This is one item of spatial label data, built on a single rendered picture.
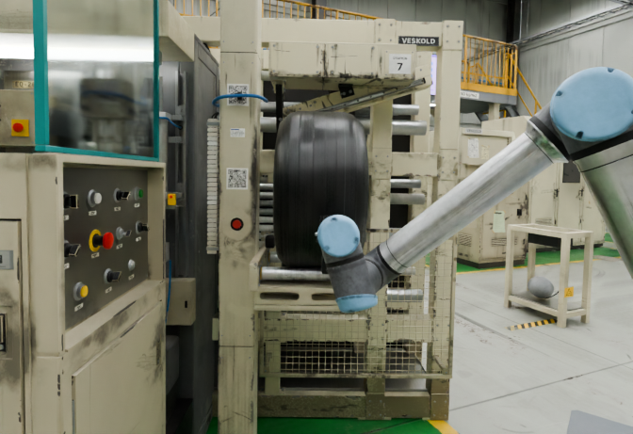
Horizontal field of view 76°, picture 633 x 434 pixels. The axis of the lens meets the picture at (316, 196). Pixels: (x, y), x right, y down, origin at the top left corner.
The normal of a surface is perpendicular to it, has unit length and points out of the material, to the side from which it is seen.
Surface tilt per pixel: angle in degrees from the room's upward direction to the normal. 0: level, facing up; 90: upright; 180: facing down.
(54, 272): 90
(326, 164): 72
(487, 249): 90
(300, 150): 63
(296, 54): 90
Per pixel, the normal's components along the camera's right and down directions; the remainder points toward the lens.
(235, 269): 0.02, 0.05
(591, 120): -0.52, -0.04
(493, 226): 0.40, 0.07
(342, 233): -0.01, -0.16
